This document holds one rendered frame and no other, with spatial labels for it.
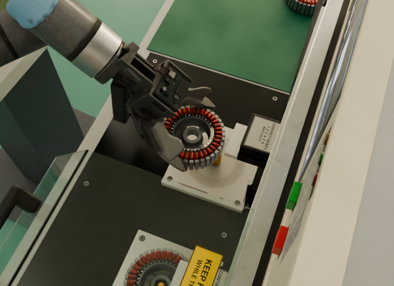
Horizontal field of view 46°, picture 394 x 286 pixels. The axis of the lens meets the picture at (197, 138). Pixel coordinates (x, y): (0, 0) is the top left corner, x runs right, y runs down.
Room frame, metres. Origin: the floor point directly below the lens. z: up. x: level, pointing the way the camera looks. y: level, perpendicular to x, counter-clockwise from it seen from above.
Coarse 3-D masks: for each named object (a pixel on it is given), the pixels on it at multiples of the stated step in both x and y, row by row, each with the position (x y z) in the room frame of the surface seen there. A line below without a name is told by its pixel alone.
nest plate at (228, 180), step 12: (204, 132) 0.44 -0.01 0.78; (228, 132) 0.44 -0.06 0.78; (204, 144) 0.41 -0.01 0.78; (168, 168) 0.36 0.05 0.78; (204, 168) 0.36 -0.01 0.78; (216, 168) 0.36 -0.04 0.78; (228, 168) 0.36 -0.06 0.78; (240, 168) 0.36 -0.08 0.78; (252, 168) 0.36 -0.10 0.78; (180, 180) 0.34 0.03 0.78; (192, 180) 0.34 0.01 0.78; (204, 180) 0.34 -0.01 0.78; (216, 180) 0.34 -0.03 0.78; (228, 180) 0.34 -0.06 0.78; (240, 180) 0.34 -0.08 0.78; (252, 180) 0.34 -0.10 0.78; (216, 192) 0.32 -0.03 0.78; (228, 192) 0.32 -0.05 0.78; (240, 192) 0.32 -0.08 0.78; (240, 204) 0.30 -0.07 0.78
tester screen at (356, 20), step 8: (360, 0) 0.31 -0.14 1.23; (352, 8) 0.37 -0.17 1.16; (360, 8) 0.27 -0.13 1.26; (352, 16) 0.32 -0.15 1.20; (360, 16) 0.24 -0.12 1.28; (352, 24) 0.28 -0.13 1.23; (352, 32) 0.25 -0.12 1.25; (344, 40) 0.30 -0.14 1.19; (352, 40) 0.23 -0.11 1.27; (352, 48) 0.20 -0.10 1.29; (344, 56) 0.24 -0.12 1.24; (336, 64) 0.28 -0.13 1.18; (344, 64) 0.21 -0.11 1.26; (344, 72) 0.19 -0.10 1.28; (336, 88) 0.20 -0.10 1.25; (328, 96) 0.23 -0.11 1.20; (336, 96) 0.18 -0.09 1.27; (328, 112) 0.18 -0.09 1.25; (304, 160) 0.20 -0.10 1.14; (304, 168) 0.17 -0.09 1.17
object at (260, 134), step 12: (252, 120) 0.38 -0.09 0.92; (264, 120) 0.38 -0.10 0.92; (240, 132) 0.38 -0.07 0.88; (252, 132) 0.36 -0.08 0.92; (264, 132) 0.36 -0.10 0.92; (276, 132) 0.36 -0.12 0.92; (228, 144) 0.36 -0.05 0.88; (240, 144) 0.34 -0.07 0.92; (252, 144) 0.34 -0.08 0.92; (264, 144) 0.34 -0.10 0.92; (228, 156) 0.34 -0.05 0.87; (240, 156) 0.33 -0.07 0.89; (252, 156) 0.33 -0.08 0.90; (264, 156) 0.32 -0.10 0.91; (264, 168) 0.31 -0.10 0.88
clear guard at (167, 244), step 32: (64, 160) 0.25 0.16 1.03; (96, 160) 0.24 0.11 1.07; (64, 192) 0.20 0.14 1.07; (96, 192) 0.20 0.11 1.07; (128, 192) 0.20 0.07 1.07; (160, 192) 0.20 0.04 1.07; (192, 192) 0.20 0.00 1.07; (32, 224) 0.17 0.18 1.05; (64, 224) 0.16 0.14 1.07; (96, 224) 0.16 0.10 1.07; (128, 224) 0.16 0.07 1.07; (160, 224) 0.16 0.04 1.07; (192, 224) 0.16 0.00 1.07; (224, 224) 0.16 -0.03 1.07; (0, 256) 0.14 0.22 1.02; (32, 256) 0.13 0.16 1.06; (64, 256) 0.13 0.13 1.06; (96, 256) 0.13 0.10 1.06; (128, 256) 0.13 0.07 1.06; (160, 256) 0.13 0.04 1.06; (224, 256) 0.13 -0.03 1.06
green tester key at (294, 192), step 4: (296, 184) 0.15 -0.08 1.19; (300, 184) 0.15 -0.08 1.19; (292, 188) 0.15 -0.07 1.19; (296, 188) 0.15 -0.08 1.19; (300, 188) 0.15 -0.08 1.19; (292, 192) 0.14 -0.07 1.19; (296, 192) 0.14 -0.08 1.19; (288, 196) 0.14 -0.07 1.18; (292, 196) 0.14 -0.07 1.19; (296, 196) 0.14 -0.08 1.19; (288, 200) 0.14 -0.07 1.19; (292, 200) 0.14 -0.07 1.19; (296, 200) 0.14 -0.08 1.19; (288, 204) 0.14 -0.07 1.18; (292, 204) 0.13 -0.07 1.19; (288, 208) 0.13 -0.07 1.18; (292, 208) 0.13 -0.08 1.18
